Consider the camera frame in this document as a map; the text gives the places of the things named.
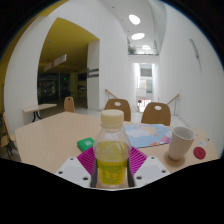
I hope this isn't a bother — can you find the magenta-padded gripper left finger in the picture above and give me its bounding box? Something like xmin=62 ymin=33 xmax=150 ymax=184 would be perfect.
xmin=54 ymin=146 xmax=98 ymax=188

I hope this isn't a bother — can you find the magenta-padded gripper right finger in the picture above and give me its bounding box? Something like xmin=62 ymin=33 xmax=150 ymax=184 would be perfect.
xmin=128 ymin=146 xmax=171 ymax=188

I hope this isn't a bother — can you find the clear bottle with yellow drink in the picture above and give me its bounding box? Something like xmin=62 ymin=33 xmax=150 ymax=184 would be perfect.
xmin=93 ymin=109 xmax=132 ymax=188

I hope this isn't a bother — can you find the small green box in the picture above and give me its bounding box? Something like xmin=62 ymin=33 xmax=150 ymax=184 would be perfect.
xmin=76 ymin=137 xmax=95 ymax=153

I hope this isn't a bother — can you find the colourful printed mouse pad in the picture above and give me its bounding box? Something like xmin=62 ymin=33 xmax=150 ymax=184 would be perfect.
xmin=123 ymin=123 xmax=174 ymax=149

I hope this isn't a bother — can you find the white mug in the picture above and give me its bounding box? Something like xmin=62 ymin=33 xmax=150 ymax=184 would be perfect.
xmin=167 ymin=126 xmax=197 ymax=162

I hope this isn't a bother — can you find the flat round red coaster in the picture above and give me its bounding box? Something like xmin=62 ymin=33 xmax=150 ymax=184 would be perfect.
xmin=192 ymin=146 xmax=207 ymax=160

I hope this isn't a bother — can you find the wooden chair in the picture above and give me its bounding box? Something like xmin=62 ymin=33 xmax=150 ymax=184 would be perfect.
xmin=103 ymin=98 xmax=132 ymax=123
xmin=140 ymin=101 xmax=172 ymax=127
xmin=63 ymin=96 xmax=76 ymax=114
xmin=0 ymin=111 xmax=18 ymax=158

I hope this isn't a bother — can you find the wooden stair handrail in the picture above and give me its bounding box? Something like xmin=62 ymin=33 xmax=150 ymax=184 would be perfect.
xmin=104 ymin=88 xmax=118 ymax=101
xmin=166 ymin=93 xmax=181 ymax=116

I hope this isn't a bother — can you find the dark pillar sign panel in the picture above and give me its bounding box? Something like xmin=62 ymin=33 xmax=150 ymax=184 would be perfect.
xmin=86 ymin=67 xmax=100 ymax=79

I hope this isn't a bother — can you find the hanging white sign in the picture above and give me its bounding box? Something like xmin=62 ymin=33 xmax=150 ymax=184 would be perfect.
xmin=43 ymin=53 xmax=68 ymax=73

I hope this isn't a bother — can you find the green balcony plant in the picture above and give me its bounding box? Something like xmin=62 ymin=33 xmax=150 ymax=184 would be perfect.
xmin=127 ymin=44 xmax=138 ymax=56

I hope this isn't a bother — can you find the group of oval ceiling lights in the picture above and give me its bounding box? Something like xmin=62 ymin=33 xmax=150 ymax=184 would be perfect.
xmin=128 ymin=13 xmax=153 ymax=52

